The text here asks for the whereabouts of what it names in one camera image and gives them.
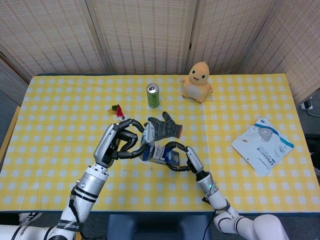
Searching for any green drink can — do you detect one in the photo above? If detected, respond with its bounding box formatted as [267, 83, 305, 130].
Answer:
[146, 83, 161, 109]

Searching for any black and white shoe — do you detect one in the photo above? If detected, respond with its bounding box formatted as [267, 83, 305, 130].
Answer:
[18, 212, 43, 226]

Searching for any white power adapter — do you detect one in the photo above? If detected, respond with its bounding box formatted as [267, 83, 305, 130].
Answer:
[300, 96, 315, 111]

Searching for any white and blue toothpaste tube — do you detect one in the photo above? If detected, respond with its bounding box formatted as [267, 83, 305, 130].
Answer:
[139, 121, 157, 147]

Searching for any blue toothpaste box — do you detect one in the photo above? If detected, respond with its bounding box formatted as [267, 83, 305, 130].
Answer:
[138, 142, 181, 167]

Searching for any grey knit work glove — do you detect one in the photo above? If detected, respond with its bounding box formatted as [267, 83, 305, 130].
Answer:
[147, 111, 184, 141]

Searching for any orange plush toy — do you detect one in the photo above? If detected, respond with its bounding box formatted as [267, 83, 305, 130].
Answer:
[180, 61, 214, 104]

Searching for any black object beside table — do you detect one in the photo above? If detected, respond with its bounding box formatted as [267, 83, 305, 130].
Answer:
[304, 134, 320, 176]

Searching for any white face mask package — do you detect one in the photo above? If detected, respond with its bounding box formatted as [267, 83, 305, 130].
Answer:
[231, 117, 295, 177]

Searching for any yellow checkered tablecloth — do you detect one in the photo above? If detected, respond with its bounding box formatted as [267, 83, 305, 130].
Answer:
[0, 73, 320, 215]

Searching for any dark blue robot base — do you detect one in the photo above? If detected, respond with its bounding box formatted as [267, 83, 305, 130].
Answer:
[106, 214, 212, 240]

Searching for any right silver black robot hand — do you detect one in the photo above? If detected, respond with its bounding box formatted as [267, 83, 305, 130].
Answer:
[163, 141, 205, 176]

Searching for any bamboo folding screen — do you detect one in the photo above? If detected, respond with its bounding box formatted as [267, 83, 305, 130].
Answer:
[0, 0, 320, 107]

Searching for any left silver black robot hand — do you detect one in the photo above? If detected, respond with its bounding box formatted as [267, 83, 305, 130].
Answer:
[93, 118, 151, 169]

